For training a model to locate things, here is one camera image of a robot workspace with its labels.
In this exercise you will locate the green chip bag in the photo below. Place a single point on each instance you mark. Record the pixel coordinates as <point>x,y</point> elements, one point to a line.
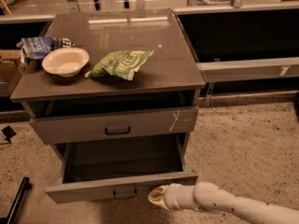
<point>122,64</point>

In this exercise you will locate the grey side shelf rail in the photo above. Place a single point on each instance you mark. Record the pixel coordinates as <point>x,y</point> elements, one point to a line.
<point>249,69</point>

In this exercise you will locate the blue chip bag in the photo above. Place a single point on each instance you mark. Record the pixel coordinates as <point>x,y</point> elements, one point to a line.
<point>38,47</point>

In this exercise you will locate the white bowl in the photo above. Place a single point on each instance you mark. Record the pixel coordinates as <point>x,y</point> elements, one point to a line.
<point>65,62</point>

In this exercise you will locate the black bar on floor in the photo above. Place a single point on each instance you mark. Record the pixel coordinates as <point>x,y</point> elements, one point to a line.
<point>13,211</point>

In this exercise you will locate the small black floor object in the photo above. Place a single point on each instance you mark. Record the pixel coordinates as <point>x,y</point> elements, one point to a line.
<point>7,133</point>

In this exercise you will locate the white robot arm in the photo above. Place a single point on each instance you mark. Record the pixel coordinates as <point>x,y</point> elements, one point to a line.
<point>208,197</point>

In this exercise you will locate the grey drawer cabinet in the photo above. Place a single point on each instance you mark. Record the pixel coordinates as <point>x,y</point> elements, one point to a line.
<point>169,78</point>

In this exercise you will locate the cardboard box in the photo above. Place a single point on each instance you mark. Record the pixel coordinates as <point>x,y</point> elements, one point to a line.
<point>11,66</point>

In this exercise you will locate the grey drawer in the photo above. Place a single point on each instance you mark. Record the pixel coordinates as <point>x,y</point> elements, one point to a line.
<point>121,168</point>
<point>93,127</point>

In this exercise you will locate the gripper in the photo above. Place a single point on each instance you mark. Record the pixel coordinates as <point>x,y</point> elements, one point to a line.
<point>173,196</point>

